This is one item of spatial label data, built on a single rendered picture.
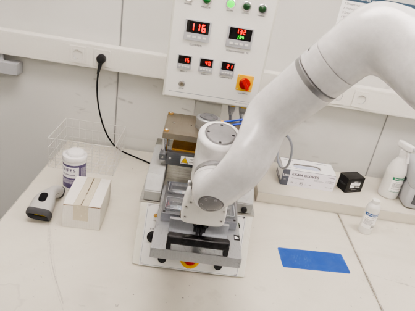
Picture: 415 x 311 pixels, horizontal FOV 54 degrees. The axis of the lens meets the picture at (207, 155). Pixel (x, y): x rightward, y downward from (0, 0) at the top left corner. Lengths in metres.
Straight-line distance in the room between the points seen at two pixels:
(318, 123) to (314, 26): 0.43
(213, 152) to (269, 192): 0.94
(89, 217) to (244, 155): 0.79
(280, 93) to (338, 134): 1.30
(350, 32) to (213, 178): 0.31
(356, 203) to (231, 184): 1.14
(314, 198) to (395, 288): 0.46
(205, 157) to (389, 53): 0.36
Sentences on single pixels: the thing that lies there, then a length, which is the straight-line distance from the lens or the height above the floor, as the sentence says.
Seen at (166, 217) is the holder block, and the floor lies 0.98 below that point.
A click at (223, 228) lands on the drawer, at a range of 1.05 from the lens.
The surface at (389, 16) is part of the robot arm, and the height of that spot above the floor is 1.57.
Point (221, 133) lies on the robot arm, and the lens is 0.77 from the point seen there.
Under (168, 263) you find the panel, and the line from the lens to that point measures 1.27.
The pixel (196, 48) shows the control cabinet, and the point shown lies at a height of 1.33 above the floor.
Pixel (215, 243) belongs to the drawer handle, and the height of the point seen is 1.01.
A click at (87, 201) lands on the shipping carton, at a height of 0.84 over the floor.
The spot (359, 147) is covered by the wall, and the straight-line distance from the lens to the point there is 2.02.
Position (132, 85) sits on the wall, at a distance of 1.85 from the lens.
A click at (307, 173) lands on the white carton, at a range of 1.75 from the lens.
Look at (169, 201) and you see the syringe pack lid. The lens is 1.11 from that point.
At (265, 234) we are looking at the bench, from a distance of 1.51.
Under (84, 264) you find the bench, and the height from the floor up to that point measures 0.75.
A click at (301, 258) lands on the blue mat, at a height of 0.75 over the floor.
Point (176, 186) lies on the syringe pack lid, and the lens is 1.18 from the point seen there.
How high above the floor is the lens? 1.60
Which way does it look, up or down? 26 degrees down
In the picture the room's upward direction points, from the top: 10 degrees clockwise
